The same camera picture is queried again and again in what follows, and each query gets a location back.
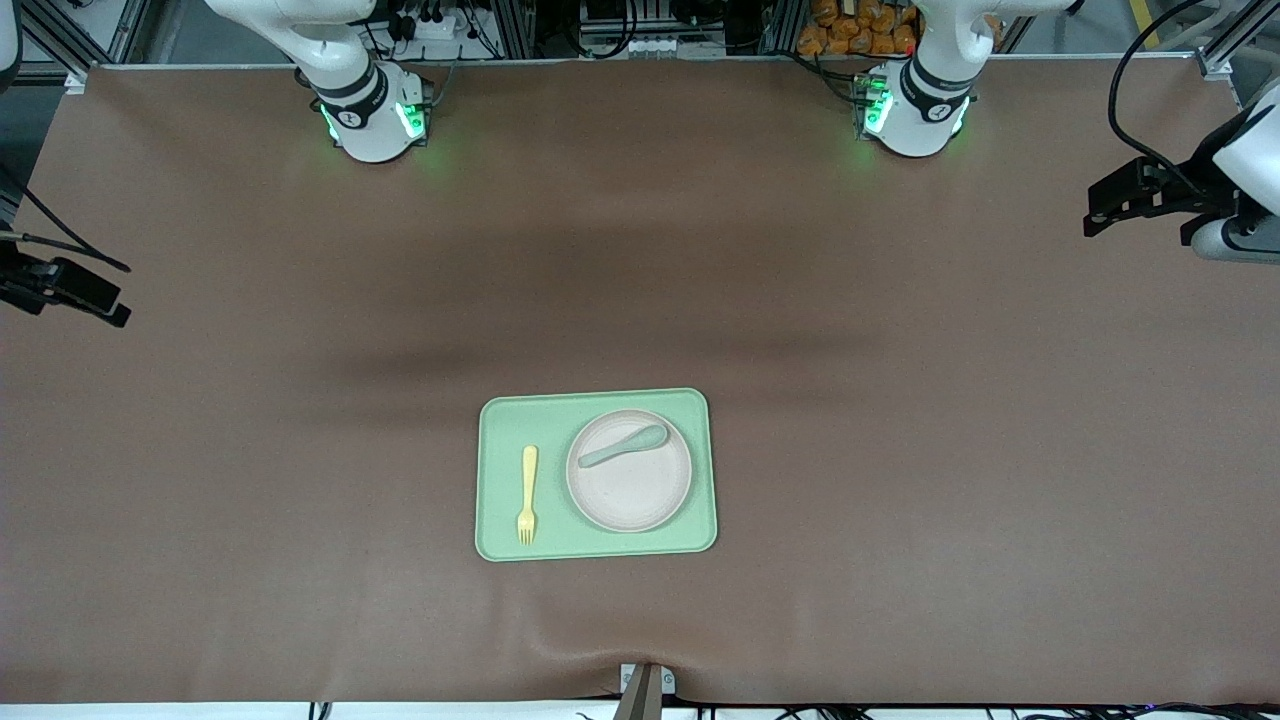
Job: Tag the yellow plastic fork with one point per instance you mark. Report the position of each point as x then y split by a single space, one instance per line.
528 480

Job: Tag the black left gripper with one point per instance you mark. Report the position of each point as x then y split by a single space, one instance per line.
1196 196

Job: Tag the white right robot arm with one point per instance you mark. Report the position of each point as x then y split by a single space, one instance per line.
370 120

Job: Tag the beige round plate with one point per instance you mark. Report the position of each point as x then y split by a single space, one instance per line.
630 495

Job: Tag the aluminium frame post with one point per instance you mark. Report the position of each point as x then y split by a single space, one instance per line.
515 30
780 25

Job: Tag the light green rectangular tray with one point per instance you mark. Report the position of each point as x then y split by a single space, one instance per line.
500 420

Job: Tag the brown table mat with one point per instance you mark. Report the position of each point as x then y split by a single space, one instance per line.
300 450

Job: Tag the orange lumpy objects pile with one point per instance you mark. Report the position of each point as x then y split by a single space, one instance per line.
850 25

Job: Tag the white power strip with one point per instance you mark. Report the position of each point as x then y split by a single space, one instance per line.
440 28

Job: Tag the white connector row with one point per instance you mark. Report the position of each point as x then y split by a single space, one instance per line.
630 46

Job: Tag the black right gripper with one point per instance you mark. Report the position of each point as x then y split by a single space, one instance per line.
20 283

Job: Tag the metal table edge clamp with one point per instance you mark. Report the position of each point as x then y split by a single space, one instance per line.
645 695

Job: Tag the grey-green plastic spoon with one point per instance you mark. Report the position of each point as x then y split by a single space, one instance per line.
650 437

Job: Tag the aluminium diagonal frame strut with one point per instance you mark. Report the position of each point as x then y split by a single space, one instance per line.
55 42
1232 45

